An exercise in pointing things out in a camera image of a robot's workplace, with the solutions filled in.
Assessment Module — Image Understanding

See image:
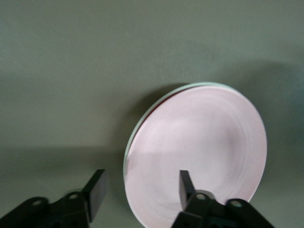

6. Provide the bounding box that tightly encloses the pink bowl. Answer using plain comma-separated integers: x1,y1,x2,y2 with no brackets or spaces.
123,82,268,228

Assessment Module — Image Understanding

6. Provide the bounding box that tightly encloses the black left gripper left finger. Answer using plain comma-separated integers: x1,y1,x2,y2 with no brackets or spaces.
0,169,107,228

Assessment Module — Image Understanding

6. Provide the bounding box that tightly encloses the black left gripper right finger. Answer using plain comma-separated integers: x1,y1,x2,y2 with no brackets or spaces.
171,170,276,228

